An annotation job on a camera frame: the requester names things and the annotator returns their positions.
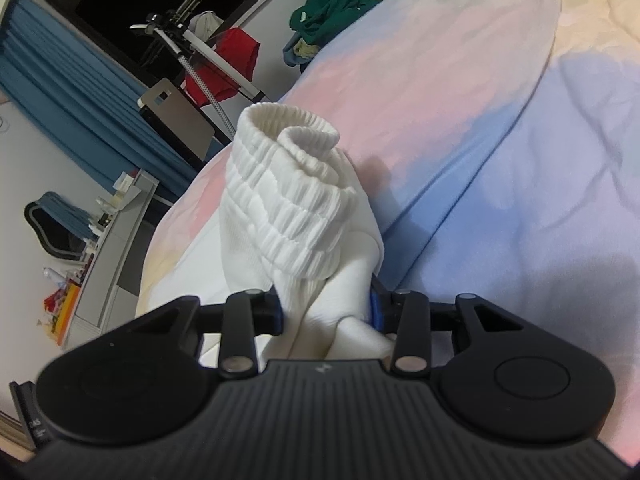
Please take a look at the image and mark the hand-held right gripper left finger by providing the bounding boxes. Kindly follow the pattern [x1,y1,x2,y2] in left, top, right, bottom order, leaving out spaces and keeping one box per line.
[132,289,286,381]

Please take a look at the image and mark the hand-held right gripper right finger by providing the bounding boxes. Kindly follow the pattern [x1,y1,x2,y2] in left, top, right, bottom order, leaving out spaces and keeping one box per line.
[369,287,526,376]

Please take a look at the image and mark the white pants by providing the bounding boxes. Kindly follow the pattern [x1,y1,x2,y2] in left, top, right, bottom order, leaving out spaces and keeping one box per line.
[200,102,401,368]

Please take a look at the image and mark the red yellow packets pile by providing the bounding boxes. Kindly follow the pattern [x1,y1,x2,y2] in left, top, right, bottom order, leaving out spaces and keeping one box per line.
[37,281,84,347]

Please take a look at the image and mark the white desk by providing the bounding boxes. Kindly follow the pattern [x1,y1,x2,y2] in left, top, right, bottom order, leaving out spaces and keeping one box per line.
[54,169,162,350]

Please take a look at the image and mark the black office chair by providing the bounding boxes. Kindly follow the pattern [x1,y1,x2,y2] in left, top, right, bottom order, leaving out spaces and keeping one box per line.
[23,190,102,262]

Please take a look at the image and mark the small white box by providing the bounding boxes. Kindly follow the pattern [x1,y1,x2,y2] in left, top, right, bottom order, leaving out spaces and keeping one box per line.
[112,170,142,197]

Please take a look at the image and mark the pastel blanket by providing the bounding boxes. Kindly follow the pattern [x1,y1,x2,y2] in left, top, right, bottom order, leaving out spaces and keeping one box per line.
[136,0,640,462]

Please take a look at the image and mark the blue cloth on chair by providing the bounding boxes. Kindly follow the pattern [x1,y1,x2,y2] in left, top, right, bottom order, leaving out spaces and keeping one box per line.
[42,192,97,237]

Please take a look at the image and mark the grey metal panel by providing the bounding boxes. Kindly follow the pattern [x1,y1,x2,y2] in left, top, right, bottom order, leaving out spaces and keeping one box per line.
[137,77,219,167]

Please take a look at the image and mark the red cloth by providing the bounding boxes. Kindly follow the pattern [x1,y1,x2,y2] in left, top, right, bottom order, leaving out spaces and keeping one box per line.
[184,27,262,109]

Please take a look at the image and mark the white garment steamer stand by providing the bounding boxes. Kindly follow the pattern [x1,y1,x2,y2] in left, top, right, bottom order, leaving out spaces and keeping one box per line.
[129,9,269,142]

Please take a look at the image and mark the white plastic bag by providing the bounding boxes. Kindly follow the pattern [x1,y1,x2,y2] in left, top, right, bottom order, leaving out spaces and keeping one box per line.
[189,9,224,42]

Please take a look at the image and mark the narrow blue curtain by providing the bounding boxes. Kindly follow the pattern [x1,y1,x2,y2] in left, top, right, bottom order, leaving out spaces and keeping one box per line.
[0,0,202,202]

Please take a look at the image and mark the green clothing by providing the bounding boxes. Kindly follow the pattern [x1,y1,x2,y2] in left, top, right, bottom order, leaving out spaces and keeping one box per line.
[287,0,387,42]

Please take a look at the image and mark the dark window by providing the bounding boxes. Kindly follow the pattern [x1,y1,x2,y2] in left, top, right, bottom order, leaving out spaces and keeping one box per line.
[42,0,296,92]

